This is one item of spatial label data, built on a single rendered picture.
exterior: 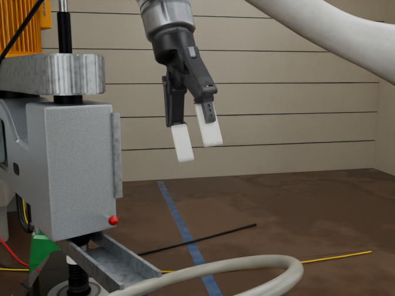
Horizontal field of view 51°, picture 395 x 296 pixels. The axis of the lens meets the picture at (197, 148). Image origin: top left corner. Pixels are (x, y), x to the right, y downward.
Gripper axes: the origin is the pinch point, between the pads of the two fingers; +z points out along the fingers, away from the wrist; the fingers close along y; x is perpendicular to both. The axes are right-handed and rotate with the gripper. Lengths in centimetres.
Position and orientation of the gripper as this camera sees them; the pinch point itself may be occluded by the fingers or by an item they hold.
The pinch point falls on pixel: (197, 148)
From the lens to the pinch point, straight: 69.7
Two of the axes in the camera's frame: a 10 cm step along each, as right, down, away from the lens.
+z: 2.2, 9.7, -1.3
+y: -3.4, 2.0, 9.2
